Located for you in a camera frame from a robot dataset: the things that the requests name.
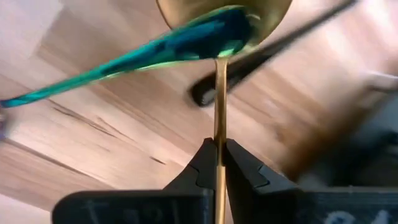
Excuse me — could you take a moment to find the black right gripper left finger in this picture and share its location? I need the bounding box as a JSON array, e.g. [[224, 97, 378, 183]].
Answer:
[[51, 138, 218, 224]]

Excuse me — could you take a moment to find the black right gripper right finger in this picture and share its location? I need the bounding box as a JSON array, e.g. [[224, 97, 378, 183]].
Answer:
[[224, 138, 398, 224]]

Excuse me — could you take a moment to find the gold metal spoon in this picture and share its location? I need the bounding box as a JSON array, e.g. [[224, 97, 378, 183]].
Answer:
[[155, 0, 294, 224]]

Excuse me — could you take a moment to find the iridescent rainbow spoon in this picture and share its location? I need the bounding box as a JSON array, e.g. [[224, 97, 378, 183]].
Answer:
[[0, 5, 261, 109]]

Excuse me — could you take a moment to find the black metal spoon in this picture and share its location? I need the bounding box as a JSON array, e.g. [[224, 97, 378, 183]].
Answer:
[[188, 0, 358, 108]]

